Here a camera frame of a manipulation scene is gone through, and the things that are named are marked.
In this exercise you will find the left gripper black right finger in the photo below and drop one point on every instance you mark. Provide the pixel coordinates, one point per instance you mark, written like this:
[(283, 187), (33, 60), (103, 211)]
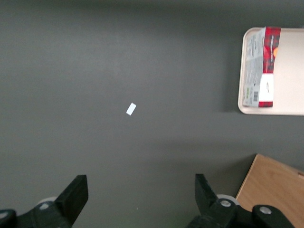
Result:
[(206, 199)]

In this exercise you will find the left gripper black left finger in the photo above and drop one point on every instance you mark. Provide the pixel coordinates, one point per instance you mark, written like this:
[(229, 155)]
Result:
[(71, 199)]

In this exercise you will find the red cookie box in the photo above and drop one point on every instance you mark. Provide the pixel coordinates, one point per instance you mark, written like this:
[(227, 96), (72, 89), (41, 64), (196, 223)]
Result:
[(268, 52)]

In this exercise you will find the beige plastic tray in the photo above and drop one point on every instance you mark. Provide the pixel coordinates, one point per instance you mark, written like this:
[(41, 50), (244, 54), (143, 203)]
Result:
[(289, 71)]

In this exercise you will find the wooden drawer cabinet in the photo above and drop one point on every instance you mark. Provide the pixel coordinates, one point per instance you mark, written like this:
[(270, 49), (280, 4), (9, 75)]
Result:
[(273, 190)]

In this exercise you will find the small white tape piece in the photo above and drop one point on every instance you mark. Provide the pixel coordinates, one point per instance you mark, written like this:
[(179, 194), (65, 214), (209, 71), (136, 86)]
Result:
[(131, 109)]

